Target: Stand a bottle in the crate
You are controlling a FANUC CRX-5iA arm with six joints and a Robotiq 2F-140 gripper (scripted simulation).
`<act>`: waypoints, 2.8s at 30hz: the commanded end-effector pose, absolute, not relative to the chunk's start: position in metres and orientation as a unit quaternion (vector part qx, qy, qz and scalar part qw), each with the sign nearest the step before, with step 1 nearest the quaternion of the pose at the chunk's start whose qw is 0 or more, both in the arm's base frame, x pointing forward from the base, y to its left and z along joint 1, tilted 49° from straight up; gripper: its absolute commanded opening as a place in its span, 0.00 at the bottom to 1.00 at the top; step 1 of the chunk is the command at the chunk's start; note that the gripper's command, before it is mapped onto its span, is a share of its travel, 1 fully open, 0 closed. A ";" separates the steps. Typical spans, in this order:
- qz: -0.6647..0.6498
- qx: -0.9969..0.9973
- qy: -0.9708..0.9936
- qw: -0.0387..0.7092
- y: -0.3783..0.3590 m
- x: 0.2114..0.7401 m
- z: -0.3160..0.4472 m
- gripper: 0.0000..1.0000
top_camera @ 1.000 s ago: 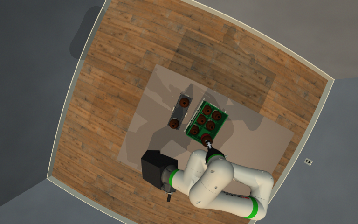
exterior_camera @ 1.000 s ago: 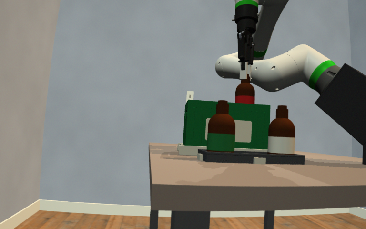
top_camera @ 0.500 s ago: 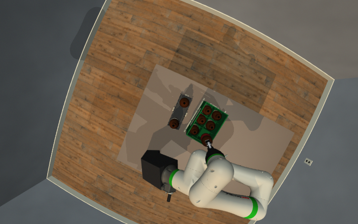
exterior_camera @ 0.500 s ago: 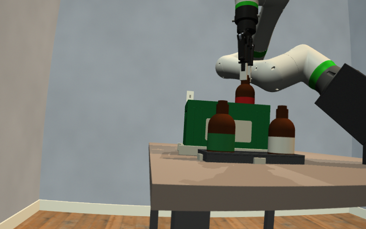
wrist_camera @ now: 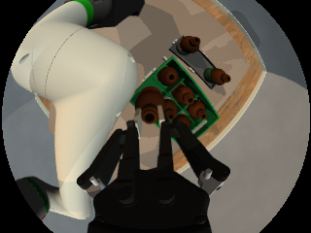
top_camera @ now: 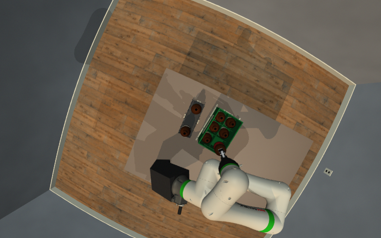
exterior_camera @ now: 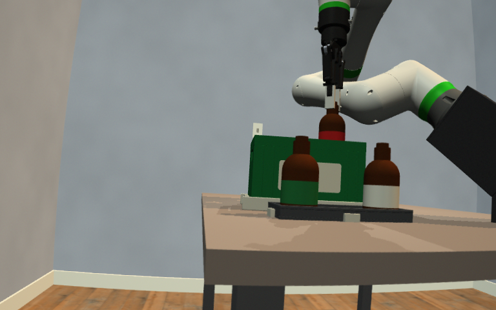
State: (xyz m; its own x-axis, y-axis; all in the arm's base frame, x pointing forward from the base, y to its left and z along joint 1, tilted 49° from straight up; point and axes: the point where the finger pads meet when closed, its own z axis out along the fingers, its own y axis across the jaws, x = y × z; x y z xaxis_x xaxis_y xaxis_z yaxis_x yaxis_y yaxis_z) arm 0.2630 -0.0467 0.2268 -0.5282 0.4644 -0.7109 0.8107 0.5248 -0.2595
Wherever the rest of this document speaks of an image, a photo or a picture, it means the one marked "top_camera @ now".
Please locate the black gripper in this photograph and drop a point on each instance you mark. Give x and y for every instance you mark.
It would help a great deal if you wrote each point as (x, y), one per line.
(223, 156)

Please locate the brown bottle with green label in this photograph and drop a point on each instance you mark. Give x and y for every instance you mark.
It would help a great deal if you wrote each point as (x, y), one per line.
(196, 109)

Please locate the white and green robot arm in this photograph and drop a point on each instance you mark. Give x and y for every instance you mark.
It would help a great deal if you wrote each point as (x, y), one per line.
(219, 186)

